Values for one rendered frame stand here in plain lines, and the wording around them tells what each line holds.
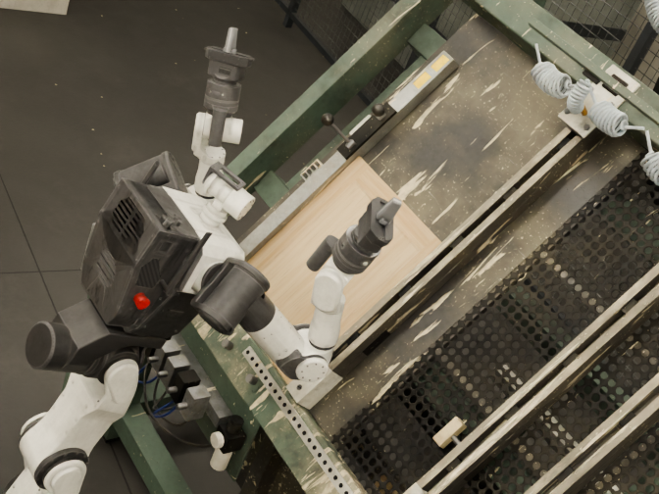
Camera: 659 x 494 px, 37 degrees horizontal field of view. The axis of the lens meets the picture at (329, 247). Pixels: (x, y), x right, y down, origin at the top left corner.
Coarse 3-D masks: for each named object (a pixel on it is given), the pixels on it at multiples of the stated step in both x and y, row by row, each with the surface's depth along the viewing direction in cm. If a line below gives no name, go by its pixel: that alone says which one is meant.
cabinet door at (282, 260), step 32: (320, 192) 290; (352, 192) 285; (384, 192) 280; (288, 224) 290; (320, 224) 286; (352, 224) 281; (416, 224) 271; (256, 256) 291; (288, 256) 286; (384, 256) 272; (416, 256) 267; (288, 288) 282; (352, 288) 273; (384, 288) 268; (288, 320) 278; (352, 320) 268
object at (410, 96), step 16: (432, 64) 287; (448, 64) 284; (432, 80) 285; (400, 96) 287; (416, 96) 286; (400, 112) 286; (384, 128) 287; (368, 144) 288; (336, 160) 289; (352, 160) 289; (320, 176) 289; (304, 192) 290; (288, 208) 290; (272, 224) 290; (256, 240) 291
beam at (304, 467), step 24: (216, 336) 283; (240, 336) 279; (240, 360) 276; (264, 360) 272; (240, 384) 273; (264, 408) 267; (288, 432) 260; (312, 432) 257; (288, 456) 258; (312, 456) 255; (336, 456) 253; (312, 480) 252
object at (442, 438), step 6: (456, 420) 243; (444, 426) 243; (450, 426) 243; (456, 426) 242; (462, 426) 242; (438, 432) 243; (444, 432) 243; (450, 432) 242; (456, 432) 242; (432, 438) 244; (438, 438) 243; (444, 438) 242; (450, 438) 243; (438, 444) 242; (444, 444) 243
